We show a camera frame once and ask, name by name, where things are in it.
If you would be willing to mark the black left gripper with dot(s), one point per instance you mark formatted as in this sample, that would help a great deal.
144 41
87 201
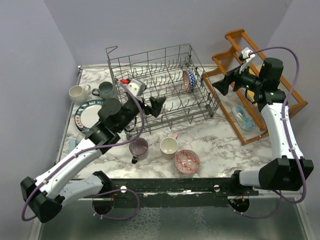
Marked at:
156 104

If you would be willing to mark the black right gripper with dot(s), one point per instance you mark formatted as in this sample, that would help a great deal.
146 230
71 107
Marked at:
223 85

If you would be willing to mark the red patterned bowl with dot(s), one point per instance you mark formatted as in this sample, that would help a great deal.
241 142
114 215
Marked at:
189 80
186 162

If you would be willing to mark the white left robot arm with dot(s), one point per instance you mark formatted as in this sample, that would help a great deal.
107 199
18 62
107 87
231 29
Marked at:
46 194

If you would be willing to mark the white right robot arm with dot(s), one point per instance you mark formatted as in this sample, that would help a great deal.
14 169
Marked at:
289 169

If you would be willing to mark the wooden dish drying rack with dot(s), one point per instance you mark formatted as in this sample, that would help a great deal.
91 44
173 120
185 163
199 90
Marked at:
229 59

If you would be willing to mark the blue patterned clear dish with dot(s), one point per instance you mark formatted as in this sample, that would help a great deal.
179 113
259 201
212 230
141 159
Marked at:
244 120

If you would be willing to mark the dark green mug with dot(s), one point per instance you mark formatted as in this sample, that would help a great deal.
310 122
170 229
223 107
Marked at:
105 91

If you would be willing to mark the round plate dark lettered rim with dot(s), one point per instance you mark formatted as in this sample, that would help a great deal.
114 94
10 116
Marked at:
87 114

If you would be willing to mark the cream mug at left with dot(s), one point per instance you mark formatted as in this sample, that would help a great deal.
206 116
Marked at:
79 95

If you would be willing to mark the clear drinking glass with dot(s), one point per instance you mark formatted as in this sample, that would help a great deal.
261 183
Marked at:
80 137

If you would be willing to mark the grey wire dish rack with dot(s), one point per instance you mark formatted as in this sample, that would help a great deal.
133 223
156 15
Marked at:
162 72

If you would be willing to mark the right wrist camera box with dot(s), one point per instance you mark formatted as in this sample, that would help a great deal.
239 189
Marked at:
246 56

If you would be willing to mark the cream mug pink handle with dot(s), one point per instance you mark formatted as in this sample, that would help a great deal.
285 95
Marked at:
169 147

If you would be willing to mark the purple mug black handle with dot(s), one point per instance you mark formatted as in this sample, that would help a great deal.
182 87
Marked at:
139 148

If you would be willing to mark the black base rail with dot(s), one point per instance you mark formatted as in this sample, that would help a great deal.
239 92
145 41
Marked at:
183 192

